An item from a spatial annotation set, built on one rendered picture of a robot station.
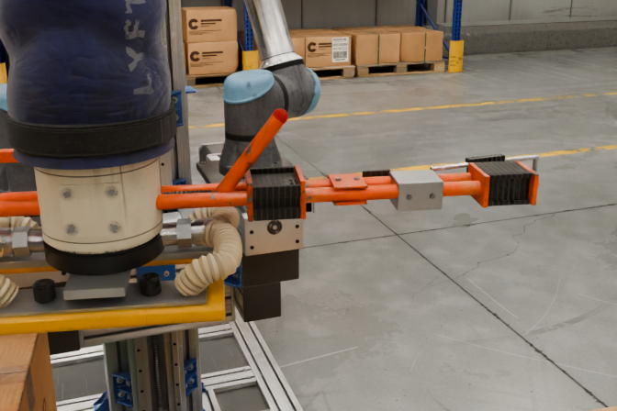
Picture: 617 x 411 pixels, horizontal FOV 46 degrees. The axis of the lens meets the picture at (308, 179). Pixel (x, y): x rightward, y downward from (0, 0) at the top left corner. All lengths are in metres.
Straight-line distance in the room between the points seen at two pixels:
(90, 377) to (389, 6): 8.63
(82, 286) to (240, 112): 0.75
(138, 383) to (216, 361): 0.62
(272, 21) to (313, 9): 8.35
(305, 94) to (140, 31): 0.85
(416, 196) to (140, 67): 0.44
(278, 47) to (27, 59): 0.90
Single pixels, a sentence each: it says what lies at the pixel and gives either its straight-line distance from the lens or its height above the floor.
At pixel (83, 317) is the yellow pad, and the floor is 1.09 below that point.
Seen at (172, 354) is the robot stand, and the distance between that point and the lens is 1.94.
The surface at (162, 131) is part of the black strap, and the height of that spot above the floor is 1.31.
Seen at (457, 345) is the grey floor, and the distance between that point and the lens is 3.08.
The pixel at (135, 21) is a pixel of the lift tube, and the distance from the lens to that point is 0.95.
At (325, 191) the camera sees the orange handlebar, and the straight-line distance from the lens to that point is 1.05.
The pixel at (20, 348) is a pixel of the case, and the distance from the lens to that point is 1.25.
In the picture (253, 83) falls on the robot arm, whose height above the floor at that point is 1.26.
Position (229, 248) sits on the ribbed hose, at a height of 1.16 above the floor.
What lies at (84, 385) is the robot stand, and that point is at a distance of 2.51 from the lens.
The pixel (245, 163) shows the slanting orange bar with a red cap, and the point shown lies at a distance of 1.05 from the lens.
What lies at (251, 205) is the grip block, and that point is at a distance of 1.04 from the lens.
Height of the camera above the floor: 1.55
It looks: 18 degrees down
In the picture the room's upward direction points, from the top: straight up
